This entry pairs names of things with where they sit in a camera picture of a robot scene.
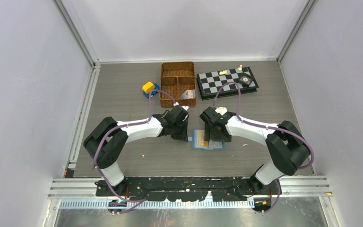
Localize silver VIP credit card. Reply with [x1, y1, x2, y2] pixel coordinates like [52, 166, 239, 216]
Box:
[209, 141, 224, 149]

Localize orange credit card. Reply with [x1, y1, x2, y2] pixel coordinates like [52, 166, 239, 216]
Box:
[195, 130, 209, 148]

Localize blue card holder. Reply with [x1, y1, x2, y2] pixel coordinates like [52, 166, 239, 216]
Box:
[188, 130, 225, 150]

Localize brown wicker basket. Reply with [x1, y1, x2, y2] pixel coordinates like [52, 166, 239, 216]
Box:
[159, 61, 197, 108]

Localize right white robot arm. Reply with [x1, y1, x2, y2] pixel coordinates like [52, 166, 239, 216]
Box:
[200, 107, 311, 194]

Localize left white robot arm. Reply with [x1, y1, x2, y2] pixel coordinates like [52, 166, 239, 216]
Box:
[83, 105, 189, 196]

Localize cards in basket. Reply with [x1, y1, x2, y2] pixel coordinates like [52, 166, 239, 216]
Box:
[179, 89, 196, 99]

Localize blue yellow toy car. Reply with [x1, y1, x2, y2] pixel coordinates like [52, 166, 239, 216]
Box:
[142, 81, 160, 98]

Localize black white chessboard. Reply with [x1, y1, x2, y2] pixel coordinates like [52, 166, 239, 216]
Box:
[196, 66, 259, 100]

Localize black square box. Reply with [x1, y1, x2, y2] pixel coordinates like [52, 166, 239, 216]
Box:
[239, 75, 254, 87]

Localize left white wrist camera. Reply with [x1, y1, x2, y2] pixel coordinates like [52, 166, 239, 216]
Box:
[173, 102, 190, 111]

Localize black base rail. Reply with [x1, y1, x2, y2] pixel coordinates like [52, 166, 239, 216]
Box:
[95, 176, 279, 202]

